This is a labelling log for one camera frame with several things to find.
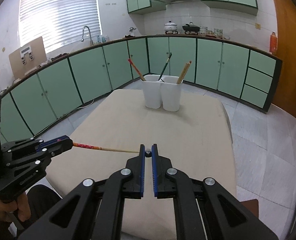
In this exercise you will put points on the plain wooden chopstick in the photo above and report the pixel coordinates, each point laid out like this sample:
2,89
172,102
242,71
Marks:
183,72

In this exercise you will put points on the green lower kitchen cabinets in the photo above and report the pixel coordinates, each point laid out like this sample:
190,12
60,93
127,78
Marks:
73,81

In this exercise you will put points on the person's black trouser leg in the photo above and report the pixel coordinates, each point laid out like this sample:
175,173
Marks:
41,198

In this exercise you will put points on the brown wooden door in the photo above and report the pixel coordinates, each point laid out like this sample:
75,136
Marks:
285,95

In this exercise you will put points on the black chopstick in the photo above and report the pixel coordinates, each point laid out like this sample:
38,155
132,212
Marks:
148,154

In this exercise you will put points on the kitchen faucet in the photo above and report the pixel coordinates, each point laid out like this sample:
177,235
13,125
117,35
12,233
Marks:
86,32

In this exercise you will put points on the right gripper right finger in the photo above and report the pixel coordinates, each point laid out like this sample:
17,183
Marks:
203,209

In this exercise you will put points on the black wok with lid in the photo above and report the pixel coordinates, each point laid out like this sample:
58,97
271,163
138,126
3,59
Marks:
191,29

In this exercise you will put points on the white window blind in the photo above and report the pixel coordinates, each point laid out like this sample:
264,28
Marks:
58,22

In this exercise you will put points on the cardboard box with picture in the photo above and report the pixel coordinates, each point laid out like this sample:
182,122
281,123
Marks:
26,58

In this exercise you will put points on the black spoon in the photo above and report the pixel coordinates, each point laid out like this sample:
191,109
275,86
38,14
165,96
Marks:
165,66

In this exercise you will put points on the red-ended wooden chopstick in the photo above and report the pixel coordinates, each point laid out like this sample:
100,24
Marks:
91,147
136,69

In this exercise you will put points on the person's left hand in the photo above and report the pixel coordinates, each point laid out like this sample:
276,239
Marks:
21,205

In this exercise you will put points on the white twin utensil holder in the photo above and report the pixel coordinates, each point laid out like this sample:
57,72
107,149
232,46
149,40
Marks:
164,92

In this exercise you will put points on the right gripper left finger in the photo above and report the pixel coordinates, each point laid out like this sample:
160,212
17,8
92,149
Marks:
94,209

